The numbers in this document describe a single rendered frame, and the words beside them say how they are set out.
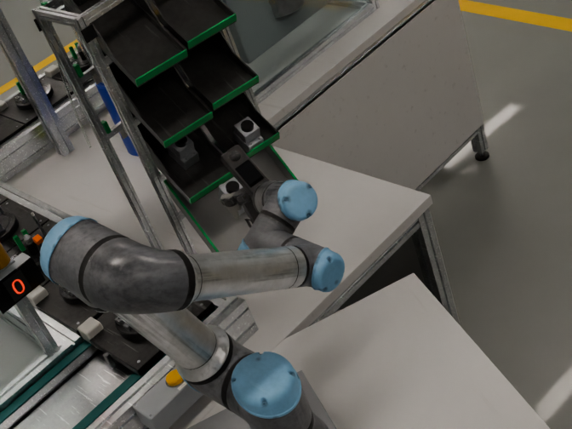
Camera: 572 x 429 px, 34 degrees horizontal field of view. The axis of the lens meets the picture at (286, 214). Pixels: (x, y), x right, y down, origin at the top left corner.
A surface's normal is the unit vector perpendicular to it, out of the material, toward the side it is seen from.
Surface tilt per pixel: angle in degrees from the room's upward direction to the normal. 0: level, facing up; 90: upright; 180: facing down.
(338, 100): 90
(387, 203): 0
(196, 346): 94
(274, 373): 9
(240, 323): 90
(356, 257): 0
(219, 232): 45
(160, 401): 0
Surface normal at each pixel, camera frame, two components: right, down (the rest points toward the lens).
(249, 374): -0.18, -0.71
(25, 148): 0.69, 0.26
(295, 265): 0.71, -0.15
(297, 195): 0.39, 0.03
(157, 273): 0.40, -0.22
